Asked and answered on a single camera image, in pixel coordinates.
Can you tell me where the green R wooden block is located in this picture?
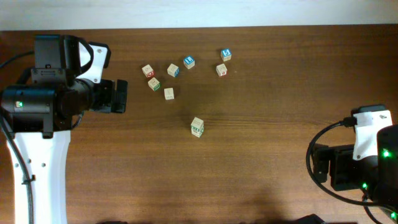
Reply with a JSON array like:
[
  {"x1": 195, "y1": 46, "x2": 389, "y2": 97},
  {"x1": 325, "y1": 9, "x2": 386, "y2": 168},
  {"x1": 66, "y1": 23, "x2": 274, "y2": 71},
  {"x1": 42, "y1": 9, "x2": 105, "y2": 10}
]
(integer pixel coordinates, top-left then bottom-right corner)
[{"x1": 190, "y1": 117, "x2": 204, "y2": 138}]

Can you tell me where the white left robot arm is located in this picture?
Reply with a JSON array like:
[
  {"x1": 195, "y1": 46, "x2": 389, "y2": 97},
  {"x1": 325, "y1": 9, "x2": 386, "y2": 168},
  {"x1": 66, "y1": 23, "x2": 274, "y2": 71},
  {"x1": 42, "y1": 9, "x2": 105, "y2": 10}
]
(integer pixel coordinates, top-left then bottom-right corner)
[{"x1": 1, "y1": 68, "x2": 128, "y2": 223}]

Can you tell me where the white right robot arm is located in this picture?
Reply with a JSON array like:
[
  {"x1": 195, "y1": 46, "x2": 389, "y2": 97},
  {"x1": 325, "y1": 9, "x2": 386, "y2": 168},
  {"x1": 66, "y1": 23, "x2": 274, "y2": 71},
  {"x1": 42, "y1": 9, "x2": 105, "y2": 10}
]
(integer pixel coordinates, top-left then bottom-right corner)
[{"x1": 305, "y1": 121, "x2": 397, "y2": 223}]

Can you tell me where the red Q wooden block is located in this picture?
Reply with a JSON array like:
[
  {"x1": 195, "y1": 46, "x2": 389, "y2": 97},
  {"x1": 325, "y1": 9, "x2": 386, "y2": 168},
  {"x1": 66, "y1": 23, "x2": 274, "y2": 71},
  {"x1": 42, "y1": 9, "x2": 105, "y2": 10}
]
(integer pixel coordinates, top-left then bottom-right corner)
[{"x1": 142, "y1": 64, "x2": 155, "y2": 78}]

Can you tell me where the green letter wooden block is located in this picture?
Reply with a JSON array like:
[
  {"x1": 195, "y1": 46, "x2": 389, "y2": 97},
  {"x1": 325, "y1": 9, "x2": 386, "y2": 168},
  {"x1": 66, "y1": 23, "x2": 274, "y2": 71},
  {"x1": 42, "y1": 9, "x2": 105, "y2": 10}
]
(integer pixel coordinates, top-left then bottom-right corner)
[{"x1": 148, "y1": 77, "x2": 161, "y2": 91}]

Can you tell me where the plain faced wooden block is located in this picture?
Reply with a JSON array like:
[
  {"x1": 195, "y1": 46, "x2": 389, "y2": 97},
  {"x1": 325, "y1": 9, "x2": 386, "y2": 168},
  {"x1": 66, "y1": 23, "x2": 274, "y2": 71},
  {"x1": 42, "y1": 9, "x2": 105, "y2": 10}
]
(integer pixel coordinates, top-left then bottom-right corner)
[{"x1": 164, "y1": 88, "x2": 175, "y2": 100}]

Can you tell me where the blue H wooden block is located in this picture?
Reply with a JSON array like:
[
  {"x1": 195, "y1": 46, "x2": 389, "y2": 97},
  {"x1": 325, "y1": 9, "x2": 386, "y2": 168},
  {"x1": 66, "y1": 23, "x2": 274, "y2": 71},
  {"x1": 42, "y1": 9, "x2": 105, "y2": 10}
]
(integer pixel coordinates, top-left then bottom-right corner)
[{"x1": 167, "y1": 63, "x2": 180, "y2": 77}]

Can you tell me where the blue L wooden block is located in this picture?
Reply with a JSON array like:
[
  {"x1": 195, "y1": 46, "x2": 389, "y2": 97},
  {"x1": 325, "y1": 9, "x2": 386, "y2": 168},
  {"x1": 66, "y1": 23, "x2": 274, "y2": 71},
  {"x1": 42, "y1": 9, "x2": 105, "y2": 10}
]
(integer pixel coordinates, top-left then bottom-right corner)
[{"x1": 183, "y1": 55, "x2": 195, "y2": 69}]

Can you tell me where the red 9 wooden block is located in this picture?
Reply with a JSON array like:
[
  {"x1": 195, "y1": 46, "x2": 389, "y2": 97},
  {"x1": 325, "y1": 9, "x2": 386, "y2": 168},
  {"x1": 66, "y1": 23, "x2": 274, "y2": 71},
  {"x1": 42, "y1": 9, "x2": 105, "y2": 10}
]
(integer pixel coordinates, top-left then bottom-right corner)
[{"x1": 216, "y1": 63, "x2": 228, "y2": 77}]

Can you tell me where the blue 5 wooden block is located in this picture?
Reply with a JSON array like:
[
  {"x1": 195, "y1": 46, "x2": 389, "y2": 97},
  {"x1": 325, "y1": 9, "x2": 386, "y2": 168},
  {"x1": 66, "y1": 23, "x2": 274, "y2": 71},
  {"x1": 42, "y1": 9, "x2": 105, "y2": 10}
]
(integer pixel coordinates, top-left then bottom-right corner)
[{"x1": 221, "y1": 49, "x2": 232, "y2": 62}]

